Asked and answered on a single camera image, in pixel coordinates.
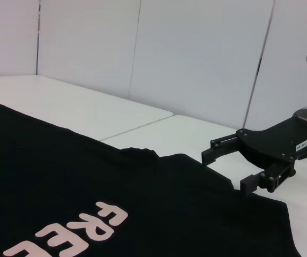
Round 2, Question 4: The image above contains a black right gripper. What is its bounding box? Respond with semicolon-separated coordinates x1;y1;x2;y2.
201;116;307;194

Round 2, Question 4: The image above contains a black t-shirt with FREE print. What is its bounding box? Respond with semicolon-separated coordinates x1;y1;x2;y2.
0;103;303;257

